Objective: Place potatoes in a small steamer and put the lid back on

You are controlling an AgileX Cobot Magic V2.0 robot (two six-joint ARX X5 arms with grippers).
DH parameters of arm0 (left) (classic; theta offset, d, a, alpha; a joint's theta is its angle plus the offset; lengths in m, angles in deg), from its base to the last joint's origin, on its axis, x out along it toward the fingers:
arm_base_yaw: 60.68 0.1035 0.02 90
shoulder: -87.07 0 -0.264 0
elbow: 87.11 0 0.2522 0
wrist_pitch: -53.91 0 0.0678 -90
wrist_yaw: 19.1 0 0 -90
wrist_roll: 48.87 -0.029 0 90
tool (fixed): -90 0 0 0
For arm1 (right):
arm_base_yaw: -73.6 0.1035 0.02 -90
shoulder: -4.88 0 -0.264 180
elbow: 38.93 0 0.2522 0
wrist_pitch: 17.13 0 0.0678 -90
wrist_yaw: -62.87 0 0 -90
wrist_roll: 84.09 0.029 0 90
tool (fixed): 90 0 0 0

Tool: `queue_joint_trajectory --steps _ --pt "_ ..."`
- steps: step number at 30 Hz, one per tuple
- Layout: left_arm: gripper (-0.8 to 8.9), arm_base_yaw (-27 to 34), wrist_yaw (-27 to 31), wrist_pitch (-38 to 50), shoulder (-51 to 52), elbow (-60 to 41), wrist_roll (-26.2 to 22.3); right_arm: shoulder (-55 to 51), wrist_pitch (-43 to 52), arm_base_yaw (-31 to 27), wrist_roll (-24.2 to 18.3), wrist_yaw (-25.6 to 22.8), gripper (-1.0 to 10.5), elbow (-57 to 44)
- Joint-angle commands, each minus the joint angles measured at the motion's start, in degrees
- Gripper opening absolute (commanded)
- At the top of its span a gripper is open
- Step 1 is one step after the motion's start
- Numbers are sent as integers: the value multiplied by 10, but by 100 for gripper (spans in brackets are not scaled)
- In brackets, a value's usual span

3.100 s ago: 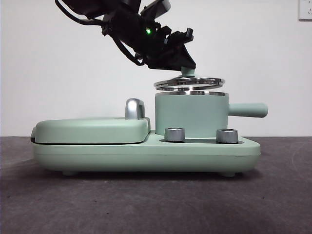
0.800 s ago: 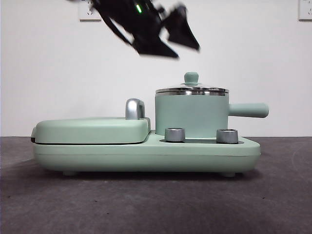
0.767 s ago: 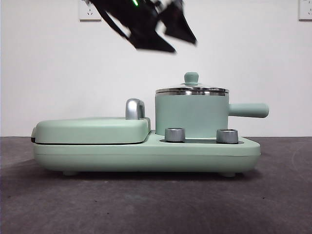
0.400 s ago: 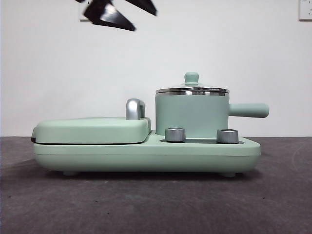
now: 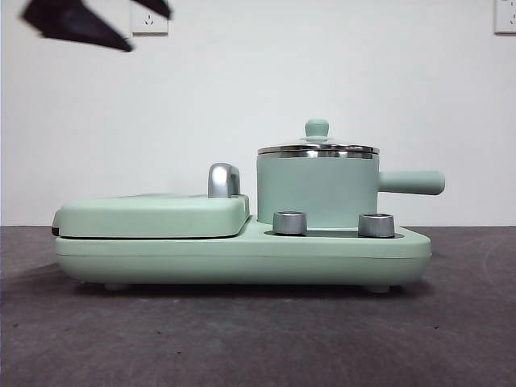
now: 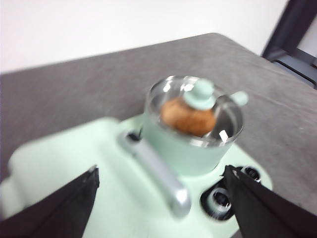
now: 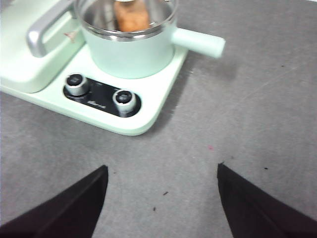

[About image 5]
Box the silver control knob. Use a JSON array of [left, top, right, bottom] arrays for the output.
[[357, 212, 395, 238], [272, 210, 308, 235]]

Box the pale green cooker base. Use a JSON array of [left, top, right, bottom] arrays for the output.
[[54, 213, 432, 292]]

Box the chrome cover handle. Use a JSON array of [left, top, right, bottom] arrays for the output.
[[206, 162, 244, 199]]

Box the pale green griddle cover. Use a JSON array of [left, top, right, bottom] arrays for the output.
[[50, 192, 251, 239]]

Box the white wall socket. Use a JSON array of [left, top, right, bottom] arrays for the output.
[[131, 0, 169, 36], [494, 0, 516, 35]]

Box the glass lid with green knob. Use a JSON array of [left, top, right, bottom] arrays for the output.
[[257, 119, 380, 154]]

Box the pale green handled pot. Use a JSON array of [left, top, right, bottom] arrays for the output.
[[256, 149, 447, 229]]

